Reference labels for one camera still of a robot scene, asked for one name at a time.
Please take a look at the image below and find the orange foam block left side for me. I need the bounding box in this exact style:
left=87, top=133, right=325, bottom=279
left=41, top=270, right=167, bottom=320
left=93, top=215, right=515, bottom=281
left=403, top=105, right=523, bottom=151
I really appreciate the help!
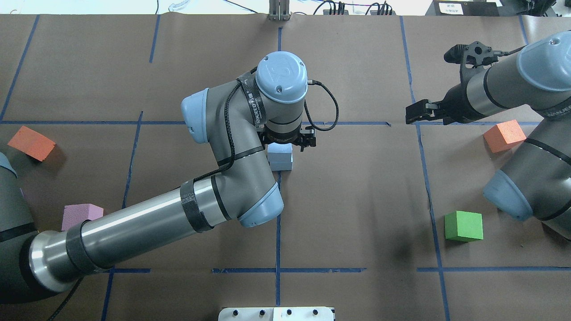
left=8, top=126, right=56, bottom=162

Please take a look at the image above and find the aluminium frame post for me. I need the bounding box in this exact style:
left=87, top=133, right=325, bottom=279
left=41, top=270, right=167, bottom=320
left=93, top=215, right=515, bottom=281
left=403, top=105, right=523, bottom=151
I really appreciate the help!
left=269, top=0, right=291, bottom=21

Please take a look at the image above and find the light blue foam block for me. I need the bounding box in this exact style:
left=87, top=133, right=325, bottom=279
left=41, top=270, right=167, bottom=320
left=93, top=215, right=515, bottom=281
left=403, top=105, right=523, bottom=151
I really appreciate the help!
left=267, top=143, right=293, bottom=172

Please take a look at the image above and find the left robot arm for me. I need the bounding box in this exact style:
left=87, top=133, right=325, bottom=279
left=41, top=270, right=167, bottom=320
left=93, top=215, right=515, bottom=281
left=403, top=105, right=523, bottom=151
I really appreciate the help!
left=1, top=51, right=316, bottom=304

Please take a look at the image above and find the orange foam block right side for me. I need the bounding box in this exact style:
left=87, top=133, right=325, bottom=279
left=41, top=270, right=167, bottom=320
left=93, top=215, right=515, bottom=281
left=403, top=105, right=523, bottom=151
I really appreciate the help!
left=483, top=119, right=527, bottom=154

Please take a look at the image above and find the pink foam block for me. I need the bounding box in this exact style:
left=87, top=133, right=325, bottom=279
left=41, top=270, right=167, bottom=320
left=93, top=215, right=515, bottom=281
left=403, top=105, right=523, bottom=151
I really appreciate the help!
left=61, top=203, right=104, bottom=231

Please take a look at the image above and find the black power brick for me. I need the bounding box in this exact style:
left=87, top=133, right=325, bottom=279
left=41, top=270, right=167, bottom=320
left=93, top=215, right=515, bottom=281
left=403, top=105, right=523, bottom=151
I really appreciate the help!
left=425, top=0, right=500, bottom=16

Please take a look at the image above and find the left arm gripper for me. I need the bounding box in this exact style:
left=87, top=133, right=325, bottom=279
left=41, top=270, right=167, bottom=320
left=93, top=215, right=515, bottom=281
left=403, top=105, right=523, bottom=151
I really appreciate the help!
left=263, top=126, right=317, bottom=152

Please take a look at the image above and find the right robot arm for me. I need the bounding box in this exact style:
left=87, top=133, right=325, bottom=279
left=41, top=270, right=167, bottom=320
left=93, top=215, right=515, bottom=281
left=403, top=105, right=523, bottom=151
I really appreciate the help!
left=405, top=30, right=571, bottom=240

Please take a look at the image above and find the orange foam block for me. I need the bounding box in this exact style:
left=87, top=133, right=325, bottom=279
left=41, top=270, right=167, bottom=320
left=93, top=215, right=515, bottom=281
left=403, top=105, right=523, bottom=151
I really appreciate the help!
left=483, top=119, right=527, bottom=154
left=8, top=126, right=56, bottom=162

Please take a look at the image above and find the green foam block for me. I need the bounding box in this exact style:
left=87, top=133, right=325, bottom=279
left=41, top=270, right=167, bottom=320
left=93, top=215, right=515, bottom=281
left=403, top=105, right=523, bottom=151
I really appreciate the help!
left=444, top=210, right=484, bottom=242

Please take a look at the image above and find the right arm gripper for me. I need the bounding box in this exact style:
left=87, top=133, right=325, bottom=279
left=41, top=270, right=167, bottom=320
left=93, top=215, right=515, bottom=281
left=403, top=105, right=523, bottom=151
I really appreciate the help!
left=405, top=84, right=476, bottom=125

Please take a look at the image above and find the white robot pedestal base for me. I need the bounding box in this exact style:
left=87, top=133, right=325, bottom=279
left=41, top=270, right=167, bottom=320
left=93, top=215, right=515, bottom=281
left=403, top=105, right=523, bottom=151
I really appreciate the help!
left=218, top=306, right=336, bottom=321

